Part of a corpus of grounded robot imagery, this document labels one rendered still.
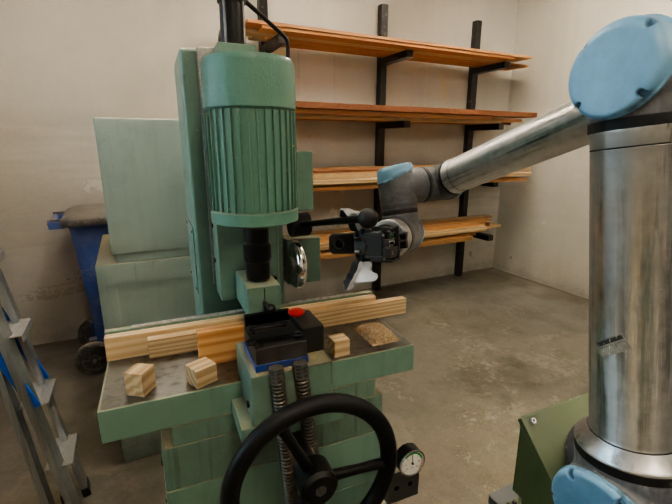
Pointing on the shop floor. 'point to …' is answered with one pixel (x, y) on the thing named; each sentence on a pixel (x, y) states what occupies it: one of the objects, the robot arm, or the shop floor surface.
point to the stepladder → (55, 449)
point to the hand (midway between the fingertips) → (339, 250)
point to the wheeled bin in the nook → (84, 233)
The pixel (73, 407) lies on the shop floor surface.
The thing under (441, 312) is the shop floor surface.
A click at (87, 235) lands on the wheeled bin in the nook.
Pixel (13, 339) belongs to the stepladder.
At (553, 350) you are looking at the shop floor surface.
